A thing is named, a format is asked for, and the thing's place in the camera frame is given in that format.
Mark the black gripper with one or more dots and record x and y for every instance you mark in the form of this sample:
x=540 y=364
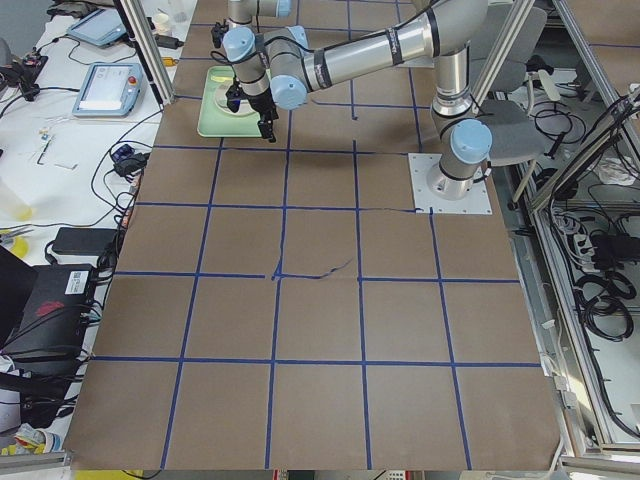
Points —
x=260 y=102

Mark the white round plate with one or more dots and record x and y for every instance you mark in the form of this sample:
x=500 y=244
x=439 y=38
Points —
x=220 y=103

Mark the yellow plastic fork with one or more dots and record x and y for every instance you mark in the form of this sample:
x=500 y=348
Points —
x=220 y=79

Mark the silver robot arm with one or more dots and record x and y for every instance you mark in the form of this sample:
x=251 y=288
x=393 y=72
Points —
x=278 y=70
x=241 y=12

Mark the light green tray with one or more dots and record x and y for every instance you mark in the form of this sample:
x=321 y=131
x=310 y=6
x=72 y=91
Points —
x=214 y=123

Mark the teach pendant near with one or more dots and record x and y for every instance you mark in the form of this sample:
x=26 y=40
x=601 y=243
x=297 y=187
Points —
x=109 y=90

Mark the teach pendant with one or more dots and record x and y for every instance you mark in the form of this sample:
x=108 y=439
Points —
x=102 y=28
x=109 y=90

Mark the teach pendant far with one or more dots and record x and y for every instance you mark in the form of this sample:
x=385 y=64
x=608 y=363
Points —
x=102 y=28

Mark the black power adapter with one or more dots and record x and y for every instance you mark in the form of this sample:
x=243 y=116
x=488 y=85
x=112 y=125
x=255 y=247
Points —
x=83 y=241

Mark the grey office chair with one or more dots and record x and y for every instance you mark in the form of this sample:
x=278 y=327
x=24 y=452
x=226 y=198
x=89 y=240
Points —
x=515 y=138

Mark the black laptop computer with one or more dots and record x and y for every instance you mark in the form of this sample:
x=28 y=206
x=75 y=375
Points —
x=45 y=312

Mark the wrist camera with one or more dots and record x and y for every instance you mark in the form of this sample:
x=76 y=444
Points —
x=218 y=32
x=234 y=96

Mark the aluminium frame post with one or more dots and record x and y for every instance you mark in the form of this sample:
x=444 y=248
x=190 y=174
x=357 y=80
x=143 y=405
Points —
x=137 y=26

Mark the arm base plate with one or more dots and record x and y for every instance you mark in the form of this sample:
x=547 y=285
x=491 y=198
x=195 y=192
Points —
x=435 y=193

